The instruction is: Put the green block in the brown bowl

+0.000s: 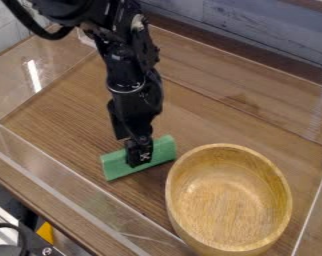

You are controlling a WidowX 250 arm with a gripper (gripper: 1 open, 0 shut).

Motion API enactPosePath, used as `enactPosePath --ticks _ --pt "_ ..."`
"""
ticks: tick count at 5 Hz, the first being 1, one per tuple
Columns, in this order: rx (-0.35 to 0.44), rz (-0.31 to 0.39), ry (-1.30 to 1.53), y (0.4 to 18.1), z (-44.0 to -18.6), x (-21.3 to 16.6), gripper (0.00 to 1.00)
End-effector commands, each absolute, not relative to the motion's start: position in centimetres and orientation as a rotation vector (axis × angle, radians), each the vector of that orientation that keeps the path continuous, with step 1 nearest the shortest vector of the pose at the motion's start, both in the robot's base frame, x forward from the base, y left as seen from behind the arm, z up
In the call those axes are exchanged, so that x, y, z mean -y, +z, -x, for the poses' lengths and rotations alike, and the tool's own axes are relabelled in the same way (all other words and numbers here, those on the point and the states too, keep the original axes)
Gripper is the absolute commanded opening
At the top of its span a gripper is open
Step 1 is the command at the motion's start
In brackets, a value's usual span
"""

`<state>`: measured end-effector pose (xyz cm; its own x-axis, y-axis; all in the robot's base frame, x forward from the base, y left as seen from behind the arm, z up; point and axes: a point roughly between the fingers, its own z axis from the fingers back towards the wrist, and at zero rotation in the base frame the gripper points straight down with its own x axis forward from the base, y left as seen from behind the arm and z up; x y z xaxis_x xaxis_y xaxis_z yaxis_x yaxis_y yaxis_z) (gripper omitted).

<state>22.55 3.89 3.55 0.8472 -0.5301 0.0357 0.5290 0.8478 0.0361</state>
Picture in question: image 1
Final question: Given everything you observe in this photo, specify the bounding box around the brown wooden bowl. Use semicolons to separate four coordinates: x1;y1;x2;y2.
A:
165;143;292;256

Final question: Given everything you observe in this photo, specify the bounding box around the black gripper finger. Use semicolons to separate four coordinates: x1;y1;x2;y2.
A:
106;101;129;140
124;136;153;168

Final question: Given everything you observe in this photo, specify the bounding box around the black cable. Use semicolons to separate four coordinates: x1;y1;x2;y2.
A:
0;222;32;256

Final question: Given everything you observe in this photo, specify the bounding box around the green rectangular block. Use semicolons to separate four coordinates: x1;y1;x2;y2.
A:
100;135;176;181

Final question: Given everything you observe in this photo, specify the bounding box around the yellow and black device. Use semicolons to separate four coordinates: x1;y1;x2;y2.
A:
18;221;85;256

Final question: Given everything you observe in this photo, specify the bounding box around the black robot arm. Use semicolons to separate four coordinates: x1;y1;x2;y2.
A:
1;0;164;167

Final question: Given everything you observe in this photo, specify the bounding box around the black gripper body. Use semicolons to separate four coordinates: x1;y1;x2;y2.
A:
105;68;165;142

